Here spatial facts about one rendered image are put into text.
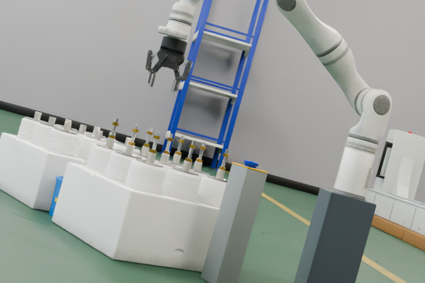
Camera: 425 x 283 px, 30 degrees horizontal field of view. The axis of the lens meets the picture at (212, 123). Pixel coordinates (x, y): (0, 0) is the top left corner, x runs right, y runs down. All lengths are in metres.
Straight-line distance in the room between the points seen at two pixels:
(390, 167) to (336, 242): 4.44
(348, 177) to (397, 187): 4.35
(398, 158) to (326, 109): 2.24
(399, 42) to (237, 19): 1.84
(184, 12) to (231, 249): 0.72
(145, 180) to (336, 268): 0.65
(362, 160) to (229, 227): 0.52
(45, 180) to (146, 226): 0.54
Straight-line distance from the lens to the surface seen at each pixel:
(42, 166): 2.50
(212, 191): 2.19
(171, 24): 2.35
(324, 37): 2.28
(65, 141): 2.54
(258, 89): 8.70
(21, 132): 2.77
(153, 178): 2.06
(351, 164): 2.36
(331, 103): 8.87
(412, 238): 5.53
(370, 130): 2.37
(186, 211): 2.11
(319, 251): 2.34
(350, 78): 2.38
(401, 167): 6.76
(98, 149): 2.27
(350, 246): 2.36
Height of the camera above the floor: 0.38
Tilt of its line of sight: level
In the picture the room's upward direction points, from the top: 16 degrees clockwise
